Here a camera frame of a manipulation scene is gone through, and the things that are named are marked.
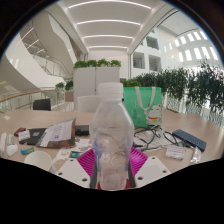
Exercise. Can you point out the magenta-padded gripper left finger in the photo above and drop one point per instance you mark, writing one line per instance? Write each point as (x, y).
(71, 173)

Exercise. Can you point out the dark blue flat keyboard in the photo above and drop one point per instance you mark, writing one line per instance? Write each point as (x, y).
(189, 138)

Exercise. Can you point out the potted green plant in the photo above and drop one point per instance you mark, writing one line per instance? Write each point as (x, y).
(69, 86)

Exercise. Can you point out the green hedge row planters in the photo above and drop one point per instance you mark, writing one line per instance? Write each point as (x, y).
(186, 86)

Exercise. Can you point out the clear plastic bottle white cap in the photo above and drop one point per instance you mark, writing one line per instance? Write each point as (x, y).
(111, 133)

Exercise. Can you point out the green tote bag cat print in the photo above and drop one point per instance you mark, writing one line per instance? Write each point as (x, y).
(141, 106)

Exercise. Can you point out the red and black phone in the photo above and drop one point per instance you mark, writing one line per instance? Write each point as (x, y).
(19, 131)

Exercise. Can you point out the ceiling strip lights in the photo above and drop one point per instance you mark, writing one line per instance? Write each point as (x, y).
(108, 22)

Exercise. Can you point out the clear plastic packet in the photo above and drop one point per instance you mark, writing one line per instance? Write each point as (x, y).
(196, 155)

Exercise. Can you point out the small white card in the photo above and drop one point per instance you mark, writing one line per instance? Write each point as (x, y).
(24, 135)

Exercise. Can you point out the white cabinet with green plants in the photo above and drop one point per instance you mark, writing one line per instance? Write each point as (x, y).
(96, 80)

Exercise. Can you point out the small teal packet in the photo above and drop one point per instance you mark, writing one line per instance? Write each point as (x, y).
(75, 154)

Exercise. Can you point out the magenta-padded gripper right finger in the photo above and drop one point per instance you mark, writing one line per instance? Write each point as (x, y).
(151, 170)

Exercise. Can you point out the white label card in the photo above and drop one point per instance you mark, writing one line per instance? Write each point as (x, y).
(175, 152)

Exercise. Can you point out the white mug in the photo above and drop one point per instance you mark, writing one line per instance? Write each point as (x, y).
(39, 159)

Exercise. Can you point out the black office chair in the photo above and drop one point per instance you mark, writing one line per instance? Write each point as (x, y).
(42, 104)

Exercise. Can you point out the black notebook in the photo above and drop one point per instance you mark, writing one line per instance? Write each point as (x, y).
(36, 136)

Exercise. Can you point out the small green packet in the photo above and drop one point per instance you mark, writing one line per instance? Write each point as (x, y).
(27, 150)

